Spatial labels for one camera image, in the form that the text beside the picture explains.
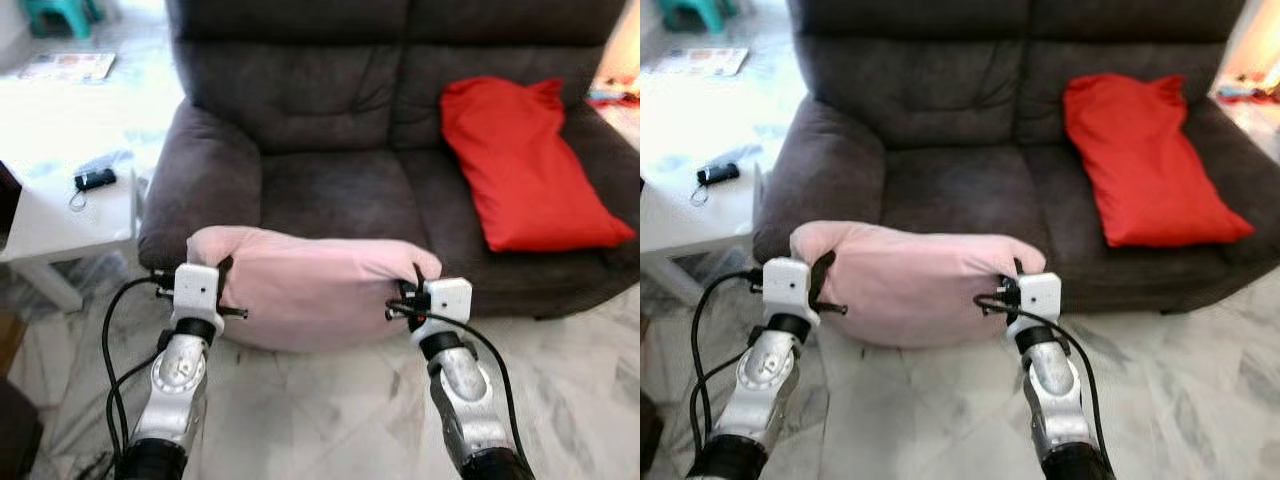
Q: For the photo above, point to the pink pillow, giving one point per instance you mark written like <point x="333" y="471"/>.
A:
<point x="310" y="285"/>
<point x="915" y="280"/>

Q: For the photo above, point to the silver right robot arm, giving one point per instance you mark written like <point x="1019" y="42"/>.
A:
<point x="1050" y="380"/>
<point x="465" y="385"/>

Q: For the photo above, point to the red pillow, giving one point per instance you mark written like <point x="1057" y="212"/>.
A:
<point x="520" y="170"/>
<point x="1140" y="165"/>

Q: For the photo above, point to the dark grey fabric sofa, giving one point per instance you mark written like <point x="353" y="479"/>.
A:
<point x="330" y="110"/>
<point x="940" y="110"/>

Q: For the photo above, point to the printed picture book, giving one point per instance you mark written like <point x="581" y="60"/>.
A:
<point x="67" y="66"/>
<point x="700" y="62"/>

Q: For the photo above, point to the white side table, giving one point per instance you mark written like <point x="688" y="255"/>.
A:
<point x="622" y="120"/>
<point x="1255" y="120"/>

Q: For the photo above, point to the teal plastic stool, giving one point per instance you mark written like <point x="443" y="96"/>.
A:
<point x="692" y="11"/>
<point x="60" y="14"/>

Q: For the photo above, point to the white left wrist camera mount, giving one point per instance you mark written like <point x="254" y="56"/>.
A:
<point x="787" y="285"/>
<point x="196" y="290"/>

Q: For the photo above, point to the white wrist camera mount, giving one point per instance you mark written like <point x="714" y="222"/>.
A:
<point x="1040" y="294"/>
<point x="447" y="298"/>
<point x="196" y="290"/>
<point x="787" y="285"/>

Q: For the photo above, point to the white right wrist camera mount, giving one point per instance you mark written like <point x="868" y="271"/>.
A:
<point x="447" y="298"/>
<point x="1040" y="294"/>

